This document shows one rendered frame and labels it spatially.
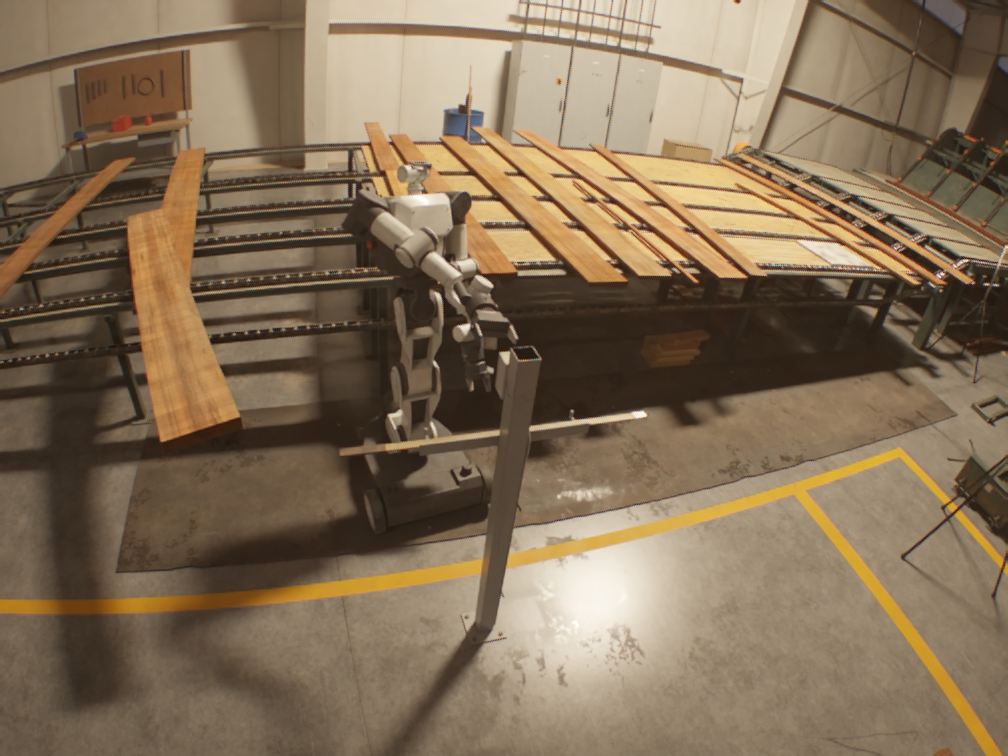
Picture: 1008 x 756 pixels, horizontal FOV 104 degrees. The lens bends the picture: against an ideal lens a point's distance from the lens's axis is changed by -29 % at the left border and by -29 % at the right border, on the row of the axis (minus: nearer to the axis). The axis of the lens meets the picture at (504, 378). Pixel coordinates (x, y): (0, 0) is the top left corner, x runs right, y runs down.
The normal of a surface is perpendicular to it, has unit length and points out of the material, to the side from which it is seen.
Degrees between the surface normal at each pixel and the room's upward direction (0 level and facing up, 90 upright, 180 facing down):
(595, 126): 90
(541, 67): 90
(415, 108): 90
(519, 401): 90
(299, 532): 0
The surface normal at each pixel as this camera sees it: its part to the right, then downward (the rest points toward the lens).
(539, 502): 0.11, -0.81
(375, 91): 0.25, 0.54
